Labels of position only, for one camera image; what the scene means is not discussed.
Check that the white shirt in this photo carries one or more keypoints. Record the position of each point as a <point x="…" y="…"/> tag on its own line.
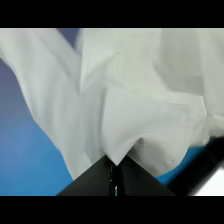
<point x="133" y="100"/>

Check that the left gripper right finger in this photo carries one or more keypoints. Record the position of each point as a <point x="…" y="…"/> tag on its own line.
<point x="140" y="183"/>

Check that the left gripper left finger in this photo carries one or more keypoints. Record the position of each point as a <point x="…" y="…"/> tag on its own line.
<point x="95" y="181"/>

